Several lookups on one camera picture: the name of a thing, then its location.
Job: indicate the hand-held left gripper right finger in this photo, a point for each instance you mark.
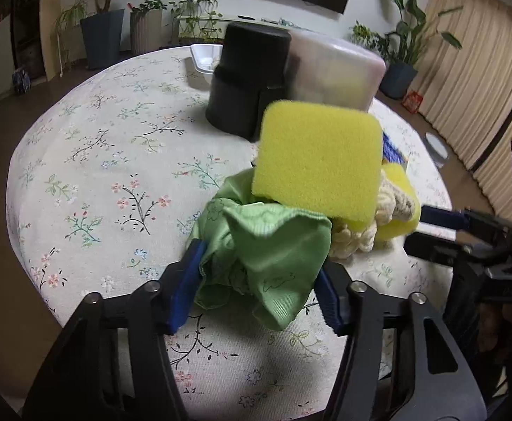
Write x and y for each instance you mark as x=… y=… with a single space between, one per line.
x=328 y=299

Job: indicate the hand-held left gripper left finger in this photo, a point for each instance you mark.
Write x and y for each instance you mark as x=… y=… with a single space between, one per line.
x=189 y=281

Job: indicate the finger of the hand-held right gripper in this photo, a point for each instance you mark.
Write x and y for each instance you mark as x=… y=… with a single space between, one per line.
x=431 y=245
x=442 y=218

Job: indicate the yellow egg-shaped sponge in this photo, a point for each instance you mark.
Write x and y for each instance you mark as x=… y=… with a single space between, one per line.
x=398 y=230

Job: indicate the cream knitted scrubber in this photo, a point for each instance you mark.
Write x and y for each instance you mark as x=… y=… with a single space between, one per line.
x=352 y=242

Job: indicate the green cloth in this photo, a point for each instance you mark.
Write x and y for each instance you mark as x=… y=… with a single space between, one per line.
x=264 y=254

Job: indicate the yellow square sponge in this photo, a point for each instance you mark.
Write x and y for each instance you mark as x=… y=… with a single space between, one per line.
x=317 y=158

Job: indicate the translucent plastic container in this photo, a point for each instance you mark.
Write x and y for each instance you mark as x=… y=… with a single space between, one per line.
x=335 y=74

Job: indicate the white plastic tray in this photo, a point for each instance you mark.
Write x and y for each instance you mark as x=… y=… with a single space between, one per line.
x=203 y=59

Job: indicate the white round floor device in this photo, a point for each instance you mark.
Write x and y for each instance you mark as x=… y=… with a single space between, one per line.
x=436 y=145

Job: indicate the red box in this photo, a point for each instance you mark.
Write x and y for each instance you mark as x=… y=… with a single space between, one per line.
x=412 y=101

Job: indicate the beige curtain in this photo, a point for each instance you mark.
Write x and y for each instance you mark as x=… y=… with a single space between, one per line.
x=471 y=74

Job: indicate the dark blue-grey plant pot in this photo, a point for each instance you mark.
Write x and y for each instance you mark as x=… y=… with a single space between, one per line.
x=398 y=80

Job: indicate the floral tablecloth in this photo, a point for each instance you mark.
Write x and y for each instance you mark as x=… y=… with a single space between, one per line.
x=107 y=162

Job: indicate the large broad-leaf plant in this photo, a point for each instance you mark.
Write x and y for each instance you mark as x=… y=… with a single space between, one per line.
x=407 y=26

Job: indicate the small bushy trailing plant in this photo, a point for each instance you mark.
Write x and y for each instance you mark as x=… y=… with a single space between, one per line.
x=365 y=37

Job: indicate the plant in ribbed grey pot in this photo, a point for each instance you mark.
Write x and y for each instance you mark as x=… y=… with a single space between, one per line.
x=145 y=33

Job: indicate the white television console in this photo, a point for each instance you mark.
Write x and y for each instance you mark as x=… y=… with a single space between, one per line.
x=282 y=21

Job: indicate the dark square plant pot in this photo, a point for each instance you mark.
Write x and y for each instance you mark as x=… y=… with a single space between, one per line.
x=102 y=39

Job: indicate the bushy plant on stand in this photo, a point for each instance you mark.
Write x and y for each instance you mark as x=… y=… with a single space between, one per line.
x=197 y=4

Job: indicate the small green plant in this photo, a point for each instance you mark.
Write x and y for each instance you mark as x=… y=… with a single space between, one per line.
x=151 y=5

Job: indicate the thin drooping plant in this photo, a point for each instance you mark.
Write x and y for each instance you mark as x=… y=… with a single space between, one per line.
x=69 y=17

